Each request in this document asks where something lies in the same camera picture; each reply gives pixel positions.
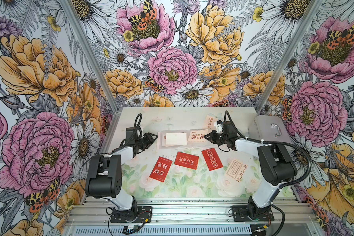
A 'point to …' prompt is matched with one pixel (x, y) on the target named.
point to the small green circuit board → (131, 228)
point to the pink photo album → (177, 139)
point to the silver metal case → (268, 128)
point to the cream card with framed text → (236, 170)
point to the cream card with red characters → (196, 135)
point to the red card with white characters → (161, 169)
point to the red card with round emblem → (212, 159)
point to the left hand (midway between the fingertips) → (156, 141)
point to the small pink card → (209, 123)
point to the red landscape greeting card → (187, 160)
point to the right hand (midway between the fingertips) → (204, 139)
